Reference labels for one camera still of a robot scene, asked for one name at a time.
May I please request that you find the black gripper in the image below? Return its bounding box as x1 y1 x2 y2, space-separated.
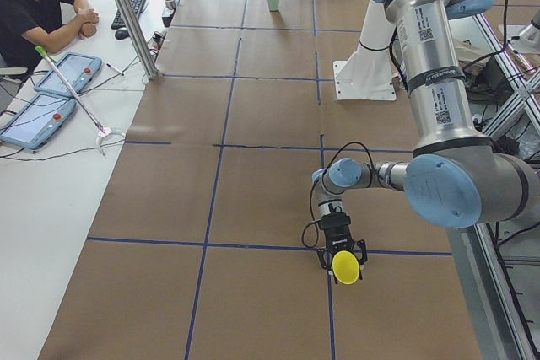
316 212 367 284

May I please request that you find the yellow plastic cup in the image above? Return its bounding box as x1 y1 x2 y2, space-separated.
332 250 360 285

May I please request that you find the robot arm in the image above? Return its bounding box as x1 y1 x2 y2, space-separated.
312 0 539 285

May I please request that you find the green plastic cup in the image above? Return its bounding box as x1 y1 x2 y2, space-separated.
267 0 280 12

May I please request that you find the small metal cup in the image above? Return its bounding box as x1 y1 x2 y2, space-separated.
164 0 176 10

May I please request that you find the reacher grabber stick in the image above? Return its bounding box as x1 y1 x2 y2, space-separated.
35 46 126 156

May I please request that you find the black pen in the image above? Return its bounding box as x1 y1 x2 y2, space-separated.
106 62 125 76

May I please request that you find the black computer mouse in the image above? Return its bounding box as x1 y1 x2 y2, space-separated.
115 27 129 40

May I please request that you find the upper teach pendant tablet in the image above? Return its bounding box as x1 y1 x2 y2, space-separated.
34 52 102 97

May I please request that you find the teach pendant tablet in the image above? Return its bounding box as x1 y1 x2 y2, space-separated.
1 92 76 150
34 52 102 97

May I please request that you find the black keyboard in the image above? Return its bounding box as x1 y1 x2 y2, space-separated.
111 0 147 30

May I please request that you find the lower teach pendant tablet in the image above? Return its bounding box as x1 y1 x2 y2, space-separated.
1 92 76 150

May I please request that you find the person in black shirt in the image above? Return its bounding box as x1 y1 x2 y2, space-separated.
1 0 100 73

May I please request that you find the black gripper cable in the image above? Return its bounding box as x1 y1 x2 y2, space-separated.
300 141 376 250

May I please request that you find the aluminium frame rail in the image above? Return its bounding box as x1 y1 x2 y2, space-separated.
448 15 539 359

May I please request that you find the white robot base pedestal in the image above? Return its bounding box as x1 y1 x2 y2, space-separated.
333 0 396 101

